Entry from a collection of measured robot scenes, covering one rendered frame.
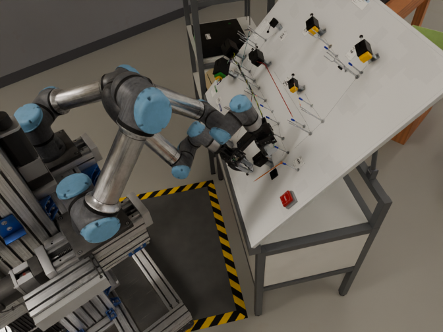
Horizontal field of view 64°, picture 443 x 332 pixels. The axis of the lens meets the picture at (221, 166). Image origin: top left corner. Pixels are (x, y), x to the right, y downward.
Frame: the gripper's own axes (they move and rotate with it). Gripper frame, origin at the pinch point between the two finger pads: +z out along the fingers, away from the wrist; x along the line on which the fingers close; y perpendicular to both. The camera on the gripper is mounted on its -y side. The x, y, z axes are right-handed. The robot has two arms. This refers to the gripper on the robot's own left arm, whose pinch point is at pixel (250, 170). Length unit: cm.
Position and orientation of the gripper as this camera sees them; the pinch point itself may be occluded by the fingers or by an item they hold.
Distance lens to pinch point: 168.5
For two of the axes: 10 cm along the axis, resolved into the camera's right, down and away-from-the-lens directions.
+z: 7.8, 5.4, 3.1
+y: 3.4, 0.5, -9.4
